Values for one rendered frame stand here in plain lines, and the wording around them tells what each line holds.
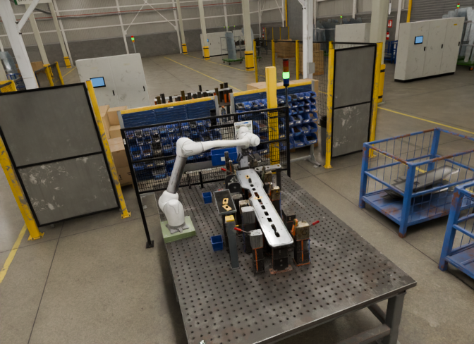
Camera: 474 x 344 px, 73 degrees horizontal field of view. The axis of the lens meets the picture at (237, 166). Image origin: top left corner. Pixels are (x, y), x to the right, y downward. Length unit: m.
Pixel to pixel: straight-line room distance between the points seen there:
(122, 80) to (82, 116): 4.84
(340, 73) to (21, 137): 4.62
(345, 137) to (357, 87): 0.88
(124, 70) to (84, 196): 5.01
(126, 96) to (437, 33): 10.79
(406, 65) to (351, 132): 7.59
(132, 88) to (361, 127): 6.05
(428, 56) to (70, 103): 12.14
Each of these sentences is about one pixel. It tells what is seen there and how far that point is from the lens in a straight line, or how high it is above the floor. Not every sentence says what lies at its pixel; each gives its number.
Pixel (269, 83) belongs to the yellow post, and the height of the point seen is 1.83.
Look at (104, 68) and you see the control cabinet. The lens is 9.34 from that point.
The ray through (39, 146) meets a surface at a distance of 4.82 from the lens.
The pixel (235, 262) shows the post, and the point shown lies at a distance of 2.63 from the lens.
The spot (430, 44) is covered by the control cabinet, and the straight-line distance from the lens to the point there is 14.00.
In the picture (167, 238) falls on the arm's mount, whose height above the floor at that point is 0.75.
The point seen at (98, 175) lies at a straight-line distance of 4.87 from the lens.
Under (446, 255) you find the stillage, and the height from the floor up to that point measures 0.20.
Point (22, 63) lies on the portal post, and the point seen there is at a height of 2.20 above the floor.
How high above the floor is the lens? 2.46
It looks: 24 degrees down
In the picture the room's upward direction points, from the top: 6 degrees counter-clockwise
